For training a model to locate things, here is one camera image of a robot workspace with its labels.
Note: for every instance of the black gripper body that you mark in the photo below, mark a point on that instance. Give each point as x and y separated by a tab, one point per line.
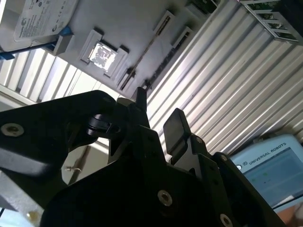
142	201

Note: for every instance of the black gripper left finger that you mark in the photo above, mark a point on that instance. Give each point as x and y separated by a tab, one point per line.
35	132

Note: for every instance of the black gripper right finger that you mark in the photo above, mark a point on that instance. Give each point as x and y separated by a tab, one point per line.
177	127

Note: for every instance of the person's bare hand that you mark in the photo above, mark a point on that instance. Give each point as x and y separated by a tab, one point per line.
294	217

